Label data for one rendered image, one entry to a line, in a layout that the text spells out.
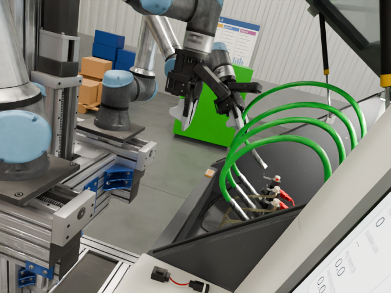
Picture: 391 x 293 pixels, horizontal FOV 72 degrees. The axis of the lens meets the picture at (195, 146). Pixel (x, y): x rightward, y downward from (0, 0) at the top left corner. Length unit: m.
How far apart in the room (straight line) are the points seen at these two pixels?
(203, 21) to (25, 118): 0.43
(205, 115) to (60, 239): 3.55
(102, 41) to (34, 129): 6.82
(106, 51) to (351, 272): 7.13
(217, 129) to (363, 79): 4.44
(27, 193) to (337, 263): 0.64
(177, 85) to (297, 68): 6.66
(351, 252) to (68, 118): 0.94
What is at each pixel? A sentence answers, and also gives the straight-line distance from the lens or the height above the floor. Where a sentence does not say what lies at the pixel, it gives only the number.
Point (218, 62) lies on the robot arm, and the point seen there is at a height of 1.40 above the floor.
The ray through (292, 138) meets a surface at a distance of 0.59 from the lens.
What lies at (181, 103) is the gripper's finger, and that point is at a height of 1.29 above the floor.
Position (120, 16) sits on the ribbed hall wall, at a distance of 8.20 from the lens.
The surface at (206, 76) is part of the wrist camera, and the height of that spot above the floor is 1.38.
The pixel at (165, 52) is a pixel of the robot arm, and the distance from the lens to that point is 0.99.
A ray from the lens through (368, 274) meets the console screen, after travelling 0.30.
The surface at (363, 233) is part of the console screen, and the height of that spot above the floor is 1.31.
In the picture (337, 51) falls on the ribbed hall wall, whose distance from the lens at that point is 7.47.
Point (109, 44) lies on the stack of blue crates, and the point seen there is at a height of 0.96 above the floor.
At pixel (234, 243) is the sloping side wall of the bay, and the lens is 0.58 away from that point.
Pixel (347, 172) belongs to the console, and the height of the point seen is 1.32.
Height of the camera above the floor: 1.44
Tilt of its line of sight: 20 degrees down
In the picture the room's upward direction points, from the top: 14 degrees clockwise
